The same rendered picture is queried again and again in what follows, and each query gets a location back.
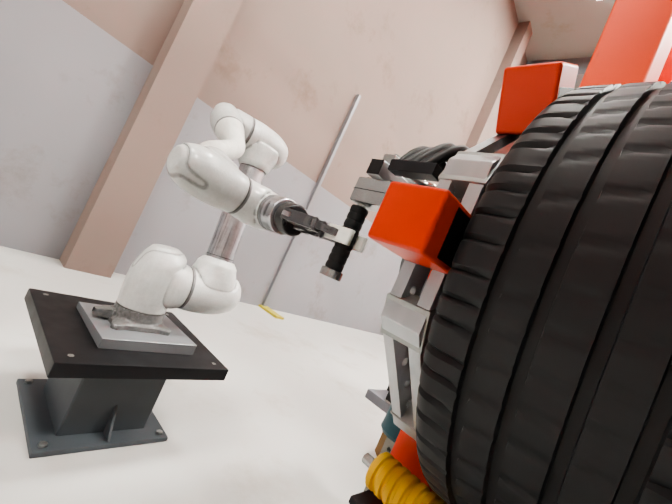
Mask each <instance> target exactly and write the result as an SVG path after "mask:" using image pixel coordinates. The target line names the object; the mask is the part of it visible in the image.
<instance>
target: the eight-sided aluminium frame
mask: <svg viewBox="0 0 672 504"><path fill-rule="evenodd" d="M519 136H520V135H511V134H497V135H495V136H493V137H491V138H489V139H487V140H485V141H483V142H481V143H479V144H477V145H475V146H473V147H471V148H469V149H467V150H465V151H458V153H457V154H456V155H455V156H453V157H451V158H449V160H448V162H447V164H446V167H445V169H444V170H443V171H442V173H441V174H440V175H439V176H438V180H439V183H438V185H437V187H436V188H442V189H447V190H449V191H450V192H451V193H452V194H453V195H454V196H455V197H456V199H457V200H458V201H459V202H460V200H461V199H462V202H461V204H462V205H463V207H464V208H465V209H466V210H467V211H468V212H469V213H470V215H471V216H473V215H474V211H475V208H476V206H477V204H478V202H479V200H480V198H481V196H482V194H483V193H485V190H486V187H487V185H488V183H489V182H490V180H491V178H492V177H493V176H494V174H495V172H496V170H497V168H498V166H499V165H500V163H501V162H502V160H503V159H504V157H505V156H506V154H507V153H508V152H509V150H510V148H511V147H512V145H513V144H514V143H515V141H516V140H517V139H518V138H519ZM430 270H431V269H430V268H427V267H424V266H421V265H418V264H415V263H413V262H410V261H407V260H404V263H403V265H402V267H401V270H400V272H399V274H398V277H397V279H396V281H395V283H394V286H393V288H392V290H391V292H389V293H387V297H386V302H385V306H384V309H383V311H382V313H381V320H382V324H381V329H380V331H381V332H382V333H383V337H384V345H385V354H386V362H387V371H388V379H389V388H390V396H391V405H392V409H391V411H390V413H391V414H392V415H393V422H394V424H395V425H396V426H398V427H399V428H400V429H401V430H403V431H404V432H405V433H406V434H408V435H409V436H410V437H412V438H413V439H414V440H415V441H416V406H417V394H418V387H419V384H420V381H419V379H420V373H421V368H422V364H423V362H424V358H423V357H424V353H425V348H426V345H427V343H428V336H429V332H430V328H431V324H432V320H433V317H434V315H435V314H436V307H437V304H438V300H439V297H440V295H441V294H442V292H443V285H444V282H445V279H446V277H447V274H444V273H441V272H438V271H436V270H433V269H432V271H431V273H430V276H429V278H428V280H427V283H426V285H425V287H424V289H423V292H422V294H421V296H420V297H419V295H420V293H421V291H422V288H423V286H424V284H425V281H426V279H427V277H428V274H429V272H430Z"/></svg>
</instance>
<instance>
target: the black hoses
mask: <svg viewBox="0 0 672 504"><path fill-rule="evenodd" d="M467 149H469V147H467V146H464V145H457V146H456V145H455V144H453V143H443V144H440V145H437V146H435V147H428V146H419V147H416V148H414V149H412V150H410V151H408V152H407V153H406V154H404V155H403V156H402V157H400V158H399V159H392V160H391V162H390V164H389V166H388V170H389V171H390V172H391V173H392V174H394V175H395V176H398V177H405V178H412V179H419V180H427V181H434V182H439V180H438V176H439V175H440V174H441V173H442V171H443V170H444V169H445V167H446V164H447V162H448V160H449V158H451V157H453V156H455V155H456V154H457V153H458V151H465V150H467Z"/></svg>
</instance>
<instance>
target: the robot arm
mask: <svg viewBox="0 0 672 504"><path fill-rule="evenodd" d="M210 123H211V127H212V130H213V132H214V134H215V135H216V137H217V138H218V140H208V141H204V142H202V143H200V144H195V143H182V144H180V145H177V146H176V147H174V148H173V149H172V150H171V152H170V154H169V156H168V158H167V164H166V165H167V170H168V174H169V176H170V177H171V178H172V180H173V181H174V182H175V183H176V184H177V185H178V186H179V187H180V188H181V189H183V190H184V191H185V192H187V193H188V194H190V195H192V196H193V197H195V198H197V199H198V200H200V201H202V202H204V203H206V204H208V205H210V206H212V207H214V208H217V209H220V210H222V213H221V216H220V219H219V221H218V224H217V227H216V229H215V232H214V234H213V237H212V240H211V242H210V245H209V248H208V250H207V253H206V255H205V254H204V255H202V256H200V257H199V258H197V260H196V261H195V263H194V264H193V265H192V266H191V267H190V266H188V265H186V264H187V259H186V257H185V255H184V254H183V253H182V252H181V251H180V250H179V249H177V248H174V247H171V246H167V245H162V244H152V245H151V246H149V247H147V248H145V249H144V250H143V251H142V252H141V253H140V254H139V255H138V256H137V257H136V259H135V260H134V261H133V263H132V264H131V266H130V268H129V270H128V272H127V274H126V276H125V278H124V280H123V283H122V285H121V288H120V291H119V295H118V297H117V300H116V302H115V304H114V305H102V306H94V307H93V309H92V311H93V312H92V314H93V315H96V316H100V317H103V318H107V319H108V321H109V322H110V324H111V325H110V328H112V329H114V330H128V331H137V332H146V333H155V334H161V335H166V336H169V335H170V333H171V330H170V329H168V328H167V327H166V326H165V325H164V323H163V319H164V315H165V313H166V310H167V309H173V308H178V309H182V310H186V311H190V312H194V313H200V314H211V315H213V314H222V313H226V312H229V311H231V310H233V309H234V308H235V307H236V306H237V305H238V303H239V301H240V298H241V287H240V284H239V282H238V281H237V280H236V272H237V270H236V267H235V265H234V264H233V263H232V262H233V259H234V256H235V254H236V251H237V248H238V245H239V243H240V240H241V237H242V234H243V232H244V229H245V226H246V225H249V226H251V227H253V228H256V229H259V230H267V231H270V232H273V233H277V234H281V235H288V236H298V235H300V234H301V233H304V234H306V235H312V236H314V237H318V238H319V239H324V240H327V241H330V242H332V243H335V241H336V242H339V243H342V244H345V245H347V246H350V243H351V241H352V239H353V237H354V234H355V230H352V229H349V228H346V227H342V226H339V225H336V224H333V223H329V224H328V223H327V222H326V221H321V220H320V219H319V218H318V217H314V216H311V215H308V213H307V211H306V209H305V208H304V207H303V206H302V205H299V204H296V202H295V201H293V200H292V199H289V198H285V197H282V196H279V195H278V194H276V193H275V192H273V191H272V190H271V189H269V188H267V187H265V186H263V185H261V183H262V180H263V178H264V176H265V175H267V174H268V173H269V172H270V171H271V170H272V169H277V168H280V167H281V166H282V165H283V164H284V163H285V162H286V160H287V157H288V148H287V146H286V144H285V142H284V141H283V140H282V138H281V137H280V136H279V135H278V134H277V133H276V132H274V131H273V130H272V129H271V128H269V127H268V126H266V125H265V124H264V123H262V122H260V121H258V120H256V119H255V118H253V117H251V116H250V115H248V114H246V113H245V112H243V111H241V110H239V109H236V108H235V107H234V106H233V105H232V104H229V103H224V102H223V103H219V104H217V105H216V106H215V107H214V109H213V111H212V112H211V115H210ZM235 159H238V162H239V168H238V166H237V165H236V164H235V163H234V162H233V161H232V160H235ZM327 224H328V225H327Z"/></svg>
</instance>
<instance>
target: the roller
mask: <svg viewBox="0 0 672 504"><path fill-rule="evenodd" d="M362 462H363V463H364V464H365V465H366V466H367V467H368V471H367V473H366V477H365V485H366V486H367V488H368V489H369V490H370V491H373V493H374V495H375V496H376V497H377V498H378V499H380V500H382V503H383V504H447V503H446V502H445V501H444V500H441V501H440V498H439V496H438V495H437V494H436V493H435V492H433V491H431V492H430V489H429V487H428V486H426V485H425V484H424V483H420V479H418V478H417V477H416V476H415V475H413V474H412V475H411V472H410V471H409V470H408V469H407V468H406V467H403V466H402V464H401V463H400V462H399V461H398V460H397V459H394V457H393V456H392V455H391V454H390V453H389V452H384V453H381V454H380V455H378V456H377V457H376V458H374V457H373V456H371V455H370V454H369V453H366V454H365V455H364V456H363V458H362Z"/></svg>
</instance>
